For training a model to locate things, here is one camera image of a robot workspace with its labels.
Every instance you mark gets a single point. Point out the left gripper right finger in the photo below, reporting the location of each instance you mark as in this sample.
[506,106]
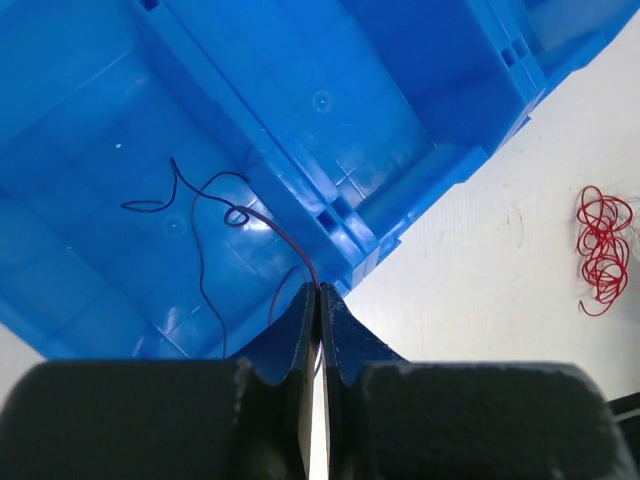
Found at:
[369,403]

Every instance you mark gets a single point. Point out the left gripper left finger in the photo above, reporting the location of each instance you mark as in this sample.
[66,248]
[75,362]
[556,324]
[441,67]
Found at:
[272,430]

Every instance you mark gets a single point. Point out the blue plastic divided bin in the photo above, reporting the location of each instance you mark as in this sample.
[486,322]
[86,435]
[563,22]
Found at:
[164,164]

